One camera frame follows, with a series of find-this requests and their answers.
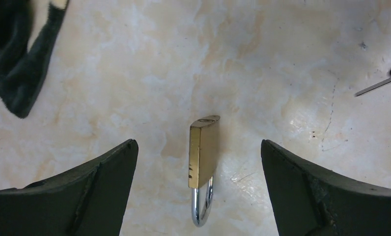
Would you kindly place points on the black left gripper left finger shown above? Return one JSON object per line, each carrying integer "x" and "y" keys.
{"x": 87, "y": 200}

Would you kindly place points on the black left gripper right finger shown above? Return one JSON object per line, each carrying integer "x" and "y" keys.
{"x": 310, "y": 200}

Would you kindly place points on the silver padlock keys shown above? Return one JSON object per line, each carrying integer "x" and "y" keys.
{"x": 373, "y": 87}

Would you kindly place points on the brass padlock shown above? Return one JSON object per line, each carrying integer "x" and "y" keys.
{"x": 204, "y": 145}

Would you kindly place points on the black floral plush blanket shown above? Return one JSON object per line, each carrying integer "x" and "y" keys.
{"x": 28, "y": 32}

